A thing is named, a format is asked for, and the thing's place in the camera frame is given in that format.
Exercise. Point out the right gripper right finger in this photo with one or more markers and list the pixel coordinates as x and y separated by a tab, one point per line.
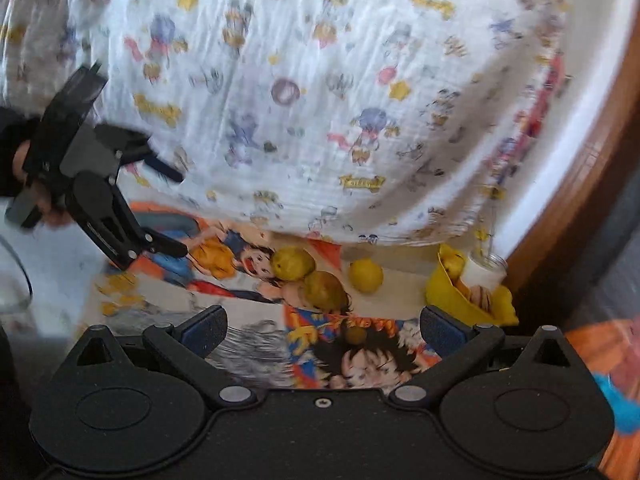
462	350

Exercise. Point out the small brown round fruit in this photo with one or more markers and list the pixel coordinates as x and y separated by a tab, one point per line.
354	335

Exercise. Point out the white glass jar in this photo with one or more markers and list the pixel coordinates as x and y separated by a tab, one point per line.
484	270

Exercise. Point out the yellow plastic bowl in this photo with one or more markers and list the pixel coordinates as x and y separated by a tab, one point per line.
453	298

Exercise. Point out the painted lady poster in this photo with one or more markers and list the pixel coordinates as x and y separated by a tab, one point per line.
611	352

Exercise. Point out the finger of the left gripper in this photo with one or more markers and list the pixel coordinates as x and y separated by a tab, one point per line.
164	169
100	210

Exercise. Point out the green-yellow pear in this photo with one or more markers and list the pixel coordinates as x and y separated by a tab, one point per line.
292	264

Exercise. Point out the yellow fruit in bowl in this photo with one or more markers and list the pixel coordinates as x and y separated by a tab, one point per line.
453	264

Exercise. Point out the colourful anime poster mat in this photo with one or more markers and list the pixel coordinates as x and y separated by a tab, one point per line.
274	338

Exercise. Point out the white cartoon print cloth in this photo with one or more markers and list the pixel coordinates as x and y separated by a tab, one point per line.
380	121

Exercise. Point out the person's left hand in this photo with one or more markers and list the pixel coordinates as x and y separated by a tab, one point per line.
52	215

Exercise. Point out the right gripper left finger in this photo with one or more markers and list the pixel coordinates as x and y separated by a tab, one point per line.
183	350

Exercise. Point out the yellow lemon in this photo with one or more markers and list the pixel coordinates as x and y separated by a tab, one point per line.
366	275

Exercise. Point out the brownish green pear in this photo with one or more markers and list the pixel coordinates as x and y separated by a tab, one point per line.
325	292

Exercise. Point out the dry flower twig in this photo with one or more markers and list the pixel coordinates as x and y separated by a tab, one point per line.
486	225

